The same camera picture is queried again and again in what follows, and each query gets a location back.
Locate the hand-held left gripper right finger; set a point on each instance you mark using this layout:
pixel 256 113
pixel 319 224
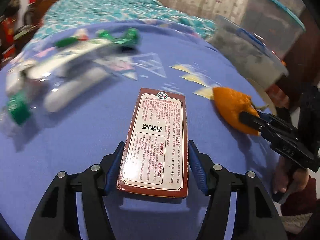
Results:
pixel 198 167

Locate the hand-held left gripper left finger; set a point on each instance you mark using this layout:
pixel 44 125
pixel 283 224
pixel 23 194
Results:
pixel 116 166

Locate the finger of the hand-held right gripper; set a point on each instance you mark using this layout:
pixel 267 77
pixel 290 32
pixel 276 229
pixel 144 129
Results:
pixel 250 122
pixel 271 118

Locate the orange fruit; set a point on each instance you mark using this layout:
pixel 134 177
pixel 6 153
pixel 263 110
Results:
pixel 231 105

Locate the beige waste bin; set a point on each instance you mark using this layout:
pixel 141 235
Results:
pixel 265 93

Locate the red and white medicine box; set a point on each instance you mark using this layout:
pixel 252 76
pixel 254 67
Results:
pixel 153 142

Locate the clear plastic wrapper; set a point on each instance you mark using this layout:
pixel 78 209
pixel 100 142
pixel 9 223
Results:
pixel 147 65

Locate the green foil wrapper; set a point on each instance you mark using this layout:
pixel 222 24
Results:
pixel 125 38

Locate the person's right hand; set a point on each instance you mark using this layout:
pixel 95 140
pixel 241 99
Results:
pixel 283 177

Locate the blue printed bedsheet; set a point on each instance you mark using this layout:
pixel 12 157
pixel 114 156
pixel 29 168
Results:
pixel 87 135

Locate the clear bin with teal lid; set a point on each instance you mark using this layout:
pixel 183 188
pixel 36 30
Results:
pixel 272 22

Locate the teal patterned quilt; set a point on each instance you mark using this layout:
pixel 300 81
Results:
pixel 100 7

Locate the cluttered metal shelf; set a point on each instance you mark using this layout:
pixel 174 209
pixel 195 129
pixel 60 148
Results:
pixel 12 30

